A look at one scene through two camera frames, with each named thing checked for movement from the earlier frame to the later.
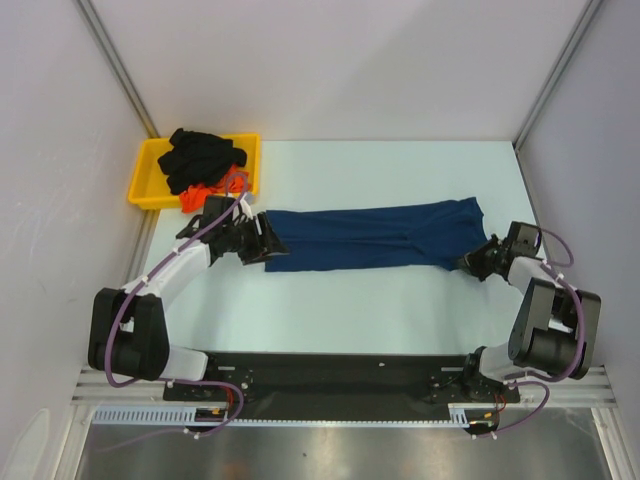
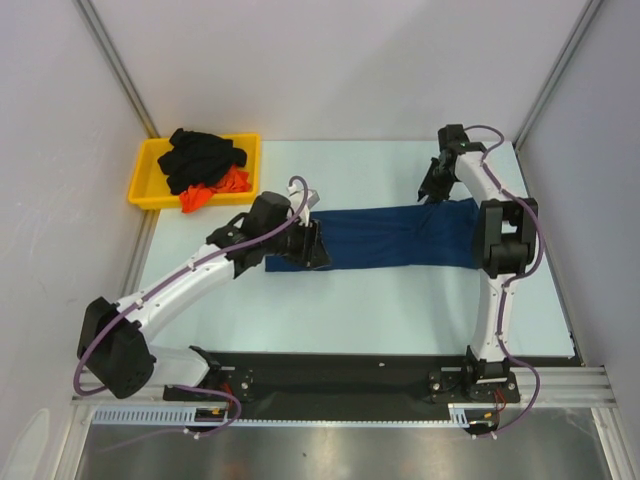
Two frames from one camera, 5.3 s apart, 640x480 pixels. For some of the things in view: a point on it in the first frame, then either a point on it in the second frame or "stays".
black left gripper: [271, 245] → [312, 250]
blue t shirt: [440, 233] stays
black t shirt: [196, 158] stays
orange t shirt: [192, 199] stays
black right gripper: [484, 261] → [439, 174]
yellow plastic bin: [148, 184] stays
